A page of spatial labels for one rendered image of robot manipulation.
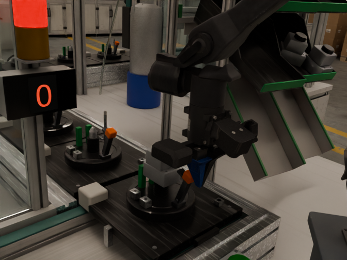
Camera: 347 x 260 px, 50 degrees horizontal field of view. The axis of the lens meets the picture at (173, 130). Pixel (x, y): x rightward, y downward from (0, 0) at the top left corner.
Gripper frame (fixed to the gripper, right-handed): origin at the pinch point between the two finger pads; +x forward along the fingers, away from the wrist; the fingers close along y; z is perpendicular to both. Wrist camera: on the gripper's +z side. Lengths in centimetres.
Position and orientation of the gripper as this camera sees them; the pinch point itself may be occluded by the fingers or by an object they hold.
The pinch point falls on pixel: (200, 169)
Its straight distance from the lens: 65.1
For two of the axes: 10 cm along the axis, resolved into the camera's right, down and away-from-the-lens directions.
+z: 6.8, 3.0, -6.7
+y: 7.4, -2.1, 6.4
